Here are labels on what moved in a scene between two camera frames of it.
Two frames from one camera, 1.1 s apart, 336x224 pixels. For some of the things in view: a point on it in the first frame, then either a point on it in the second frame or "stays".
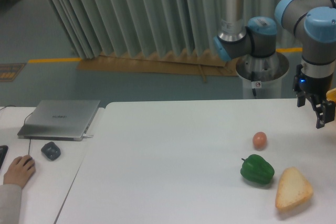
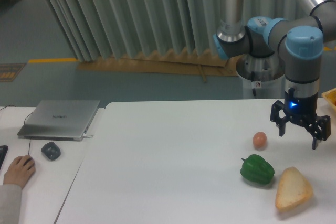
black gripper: x=317 y=87 to x=301 y=111
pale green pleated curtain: x=107 y=13 stays
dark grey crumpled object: x=51 y=150 stays
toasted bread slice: x=293 y=190 stays
